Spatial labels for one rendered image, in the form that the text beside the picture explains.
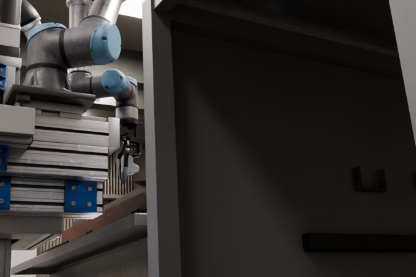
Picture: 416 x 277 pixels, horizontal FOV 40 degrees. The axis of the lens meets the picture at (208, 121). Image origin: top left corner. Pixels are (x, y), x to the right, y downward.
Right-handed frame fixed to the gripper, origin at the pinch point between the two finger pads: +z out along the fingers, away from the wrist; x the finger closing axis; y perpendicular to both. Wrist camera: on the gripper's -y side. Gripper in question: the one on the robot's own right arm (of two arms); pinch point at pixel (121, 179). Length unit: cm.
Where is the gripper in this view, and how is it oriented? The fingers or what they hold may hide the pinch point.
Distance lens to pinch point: 188.1
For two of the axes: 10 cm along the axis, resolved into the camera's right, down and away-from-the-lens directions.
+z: 0.6, 9.5, -3.2
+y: 8.6, 1.1, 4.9
